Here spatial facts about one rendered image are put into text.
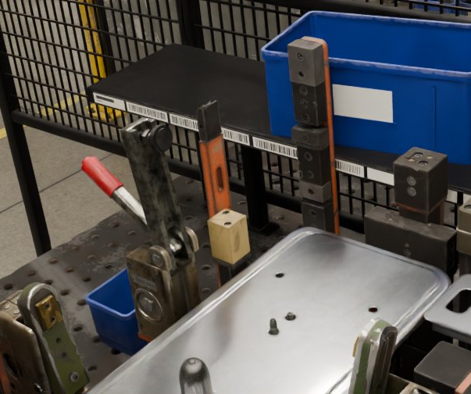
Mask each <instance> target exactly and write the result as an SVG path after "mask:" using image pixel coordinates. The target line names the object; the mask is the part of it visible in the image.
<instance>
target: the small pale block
mask: <svg viewBox="0 0 471 394"><path fill-rule="evenodd" d="M208 227H209V237H210V243H211V250H212V256H213V258H212V261H213V262H215V263H218V268H219V279H220V285H221V287H222V286H223V285H224V284H226V283H227V282H228V281H229V280H230V279H231V278H233V277H234V276H235V275H237V274H238V273H240V272H241V271H242V270H243V269H245V268H246V267H247V266H248V262H247V259H248V258H249V257H250V256H251V253H250V245H249V239H248V226H247V220H246V215H244V214H241V213H237V212H234V211H232V210H228V209H223V210H222V211H220V212H219V213H217V214H216V215H215V216H214V217H212V218H210V219H209V220H208Z"/></svg>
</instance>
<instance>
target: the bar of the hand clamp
mask: <svg viewBox="0 0 471 394"><path fill-rule="evenodd" d="M120 134H121V137H122V140H123V145H124V148H125V150H126V154H127V158H128V161H129V164H130V168H131V172H132V174H133V177H134V182H135V185H136V188H137V193H138V195H139V199H140V201H141V206H142V209H143V212H144V215H145V219H146V222H147V225H148V229H149V233H150V235H151V239H152V243H153V245H158V246H161V247H163V248H164V249H165V250H166V251H167V252H168V253H169V256H170V259H171V264H172V269H171V271H173V270H175V269H176V268H177V265H176V263H175V259H174V257H173V252H172V249H171V246H170V243H169V238H168V235H167V232H166V230H168V229H169V232H170V234H171V235H172V236H173V237H174V238H175V239H176V240H178V241H180V242H181V245H182V248H181V250H180V252H179V253H178V254H177V255H176V256H179V257H182V258H186V259H190V258H191V257H192V256H193V253H192V250H191V245H190V242H189V239H188V236H187V231H186V228H185V225H184V220H183V217H182V213H181V211H180V206H179V202H178V199H177V194H176V192H175V188H174V185H173V180H172V178H171V174H170V171H169V166H168V163H167V160H166V155H165V151H167V150H168V149H169V148H170V146H171V145H172V142H173V133H172V131H171V130H170V128H169V127H167V126H166V125H157V123H156V120H155V119H149V118H147V117H142V118H140V119H138V120H136V121H134V122H133V123H131V124H129V125H127V126H125V127H124V128H122V129H120Z"/></svg>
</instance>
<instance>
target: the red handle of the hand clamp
mask: <svg viewBox="0 0 471 394"><path fill-rule="evenodd" d="M82 164H83V165H82V167H81V169H82V171H83V172H85V174H86V175H87V176H89V178H90V179H92V181H93V182H94V183H95V184H96V185H97V186H98V187H99V188H100V189H101V190H102V191H103V192H104V193H105V194H106V195H107V196H108V197H109V198H111V199H113V200H114V201H115V202H116V203H117V204H118V205H119V206H120V207H121V208H122V209H123V210H124V211H125V212H126V213H127V214H128V215H129V216H130V217H131V218H132V219H133V220H134V221H135V222H136V223H137V224H138V225H139V226H140V227H141V228H142V229H143V230H144V231H145V232H146V233H147V234H148V235H149V236H150V237H151V235H150V233H149V229H148V225H147V222H146V219H145V215H144V212H143V209H142V206H141V204H140V203H139V202H138V201H137V200H136V199H135V198H134V197H133V196H132V195H131V194H130V193H129V192H128V191H127V190H126V189H125V188H124V185H123V184H122V183H121V182H120V181H119V180H118V179H117V178H116V177H115V176H114V175H113V174H112V173H111V172H110V171H109V170H108V169H107V168H106V167H105V166H104V165H103V164H102V163H101V162H100V161H99V160H98V159H97V158H96V157H95V156H92V157H89V156H88V157H86V158H85V159H84V160H83V161H82ZM166 232H167V235H168V238H169V243H170V246H171V249H172V252H173V256H175V255H177V254H178V253H179V252H180V250H181V248H182V245H181V242H180V241H178V240H176V239H175V238H174V237H173V236H172V235H171V234H170V233H169V232H168V231H166Z"/></svg>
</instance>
